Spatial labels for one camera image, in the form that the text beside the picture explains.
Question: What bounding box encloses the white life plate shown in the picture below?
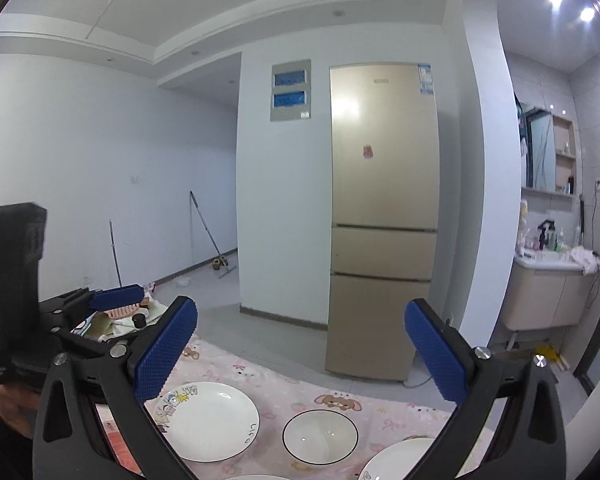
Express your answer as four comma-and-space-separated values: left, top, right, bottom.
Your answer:
152, 382, 260, 463
358, 437, 434, 480

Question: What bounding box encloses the white ribbed bowl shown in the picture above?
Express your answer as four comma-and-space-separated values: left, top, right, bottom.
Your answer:
282, 410, 360, 466

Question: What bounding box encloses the person left hand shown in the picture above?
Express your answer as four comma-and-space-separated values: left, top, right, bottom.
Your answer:
0, 384, 41, 439

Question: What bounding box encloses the pink dish rack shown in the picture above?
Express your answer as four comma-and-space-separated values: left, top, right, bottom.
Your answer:
106, 298, 150, 320

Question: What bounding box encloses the spice jar black lid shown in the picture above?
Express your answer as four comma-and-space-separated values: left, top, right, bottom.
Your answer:
131, 312, 147, 330

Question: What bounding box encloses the pink cartoon tablecloth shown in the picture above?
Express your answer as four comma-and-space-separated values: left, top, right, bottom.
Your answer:
163, 336, 454, 479

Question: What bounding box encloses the beige bathroom vanity cabinet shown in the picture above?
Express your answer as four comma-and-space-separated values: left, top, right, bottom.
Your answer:
500, 256, 598, 333

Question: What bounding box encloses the white pink towel on sink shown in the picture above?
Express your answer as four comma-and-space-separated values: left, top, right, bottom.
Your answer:
569, 246, 600, 275

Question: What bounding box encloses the black faucet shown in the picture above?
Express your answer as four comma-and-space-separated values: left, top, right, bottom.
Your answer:
538, 219, 555, 250

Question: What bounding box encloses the bathroom mirror cabinet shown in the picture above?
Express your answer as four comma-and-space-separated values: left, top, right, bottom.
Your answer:
517, 103, 578, 196

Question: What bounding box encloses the gold three-door refrigerator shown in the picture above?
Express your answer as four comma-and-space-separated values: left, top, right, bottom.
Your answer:
325, 63, 440, 382

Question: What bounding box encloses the mop leaning on wall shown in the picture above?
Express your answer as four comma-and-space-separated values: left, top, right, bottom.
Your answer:
189, 191, 237, 278

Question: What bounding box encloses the grey wall electrical panel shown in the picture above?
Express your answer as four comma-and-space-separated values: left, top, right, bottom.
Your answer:
270, 60, 311, 122

